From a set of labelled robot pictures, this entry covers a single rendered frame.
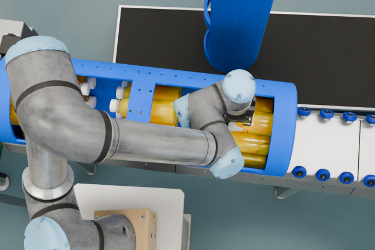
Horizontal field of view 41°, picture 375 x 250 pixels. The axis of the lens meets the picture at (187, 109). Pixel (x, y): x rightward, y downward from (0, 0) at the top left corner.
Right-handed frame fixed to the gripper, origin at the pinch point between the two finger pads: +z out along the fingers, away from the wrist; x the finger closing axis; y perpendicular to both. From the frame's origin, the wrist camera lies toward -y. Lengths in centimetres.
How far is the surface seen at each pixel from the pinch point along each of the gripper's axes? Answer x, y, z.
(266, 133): -3.2, 12.4, -1.0
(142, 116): -4.2, -22.8, -7.7
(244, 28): 48, 4, 44
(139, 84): 5.1, -25.1, -7.4
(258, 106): 5.0, 9.7, 1.3
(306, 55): 62, 40, 101
